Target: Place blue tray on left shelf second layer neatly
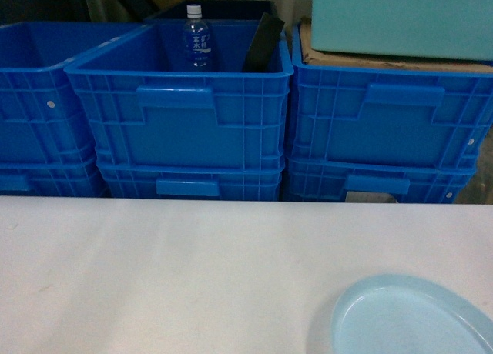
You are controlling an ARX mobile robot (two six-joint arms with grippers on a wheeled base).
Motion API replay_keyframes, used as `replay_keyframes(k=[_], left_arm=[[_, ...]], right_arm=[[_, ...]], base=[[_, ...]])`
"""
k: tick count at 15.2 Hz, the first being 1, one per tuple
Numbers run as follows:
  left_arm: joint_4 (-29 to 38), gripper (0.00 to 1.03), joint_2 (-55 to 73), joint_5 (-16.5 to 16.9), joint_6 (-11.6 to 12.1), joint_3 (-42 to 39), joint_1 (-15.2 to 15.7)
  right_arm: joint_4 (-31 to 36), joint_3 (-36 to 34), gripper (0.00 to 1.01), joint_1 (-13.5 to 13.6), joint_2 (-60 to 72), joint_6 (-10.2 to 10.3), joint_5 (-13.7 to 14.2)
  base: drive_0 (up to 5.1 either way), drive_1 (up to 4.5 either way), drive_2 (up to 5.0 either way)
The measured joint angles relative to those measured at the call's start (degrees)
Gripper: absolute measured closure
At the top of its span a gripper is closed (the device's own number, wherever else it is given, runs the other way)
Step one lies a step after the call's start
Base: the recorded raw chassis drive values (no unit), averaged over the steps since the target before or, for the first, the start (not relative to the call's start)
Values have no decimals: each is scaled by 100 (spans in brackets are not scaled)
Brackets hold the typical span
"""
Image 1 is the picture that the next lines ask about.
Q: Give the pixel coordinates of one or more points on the black flat panel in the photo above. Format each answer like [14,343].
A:
[264,42]

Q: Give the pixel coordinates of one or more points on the brown cardboard sheet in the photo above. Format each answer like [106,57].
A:
[310,56]

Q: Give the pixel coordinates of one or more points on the light blue oval tray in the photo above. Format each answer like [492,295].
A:
[405,314]

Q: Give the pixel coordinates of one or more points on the blue crate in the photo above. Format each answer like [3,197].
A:
[320,181]
[378,116]
[42,120]
[147,107]
[80,179]
[132,181]

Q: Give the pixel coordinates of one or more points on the blue crate left upper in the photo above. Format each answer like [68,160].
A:
[42,120]

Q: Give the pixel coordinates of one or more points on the blue crate right lower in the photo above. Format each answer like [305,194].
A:
[320,181]

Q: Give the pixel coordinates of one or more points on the clear water bottle white cap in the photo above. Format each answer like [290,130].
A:
[196,40]

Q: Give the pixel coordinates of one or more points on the blue crate centre upper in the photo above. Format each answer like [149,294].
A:
[147,107]

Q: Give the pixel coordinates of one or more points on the blue crate left lower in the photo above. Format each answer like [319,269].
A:
[80,179]

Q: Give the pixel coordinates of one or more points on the teal plastic tub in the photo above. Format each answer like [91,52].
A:
[453,29]

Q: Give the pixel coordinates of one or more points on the blue crate right upper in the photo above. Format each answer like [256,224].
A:
[378,116]

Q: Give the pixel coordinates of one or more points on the blue crate centre lower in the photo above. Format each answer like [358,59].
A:
[132,181]

